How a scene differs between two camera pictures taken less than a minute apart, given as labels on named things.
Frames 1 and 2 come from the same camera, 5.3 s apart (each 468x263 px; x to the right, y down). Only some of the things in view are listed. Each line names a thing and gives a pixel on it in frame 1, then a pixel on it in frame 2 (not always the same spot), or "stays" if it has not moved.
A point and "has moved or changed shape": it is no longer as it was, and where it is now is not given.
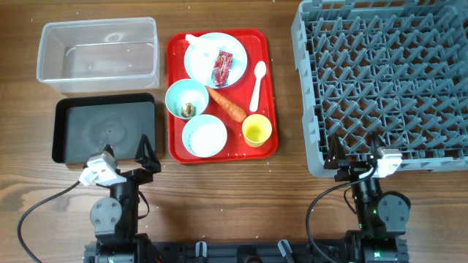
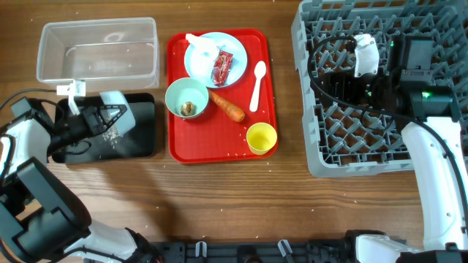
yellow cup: x=257 y=129 has moved or changed shape
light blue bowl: x=204 y=136 to x=126 y=121
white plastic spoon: x=260 y=69 stays
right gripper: x=351 y=169 to x=344 y=79
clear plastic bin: x=106 y=55 stays
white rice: x=204 y=136 to x=112 y=134
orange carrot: x=235 y=114 stays
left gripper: x=151 y=163 to x=94 y=118
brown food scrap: x=188 y=111 stays
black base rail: x=243 y=252 stays
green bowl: x=186 y=90 stays
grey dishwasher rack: x=396 y=69 stays
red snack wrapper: x=221 y=68 stays
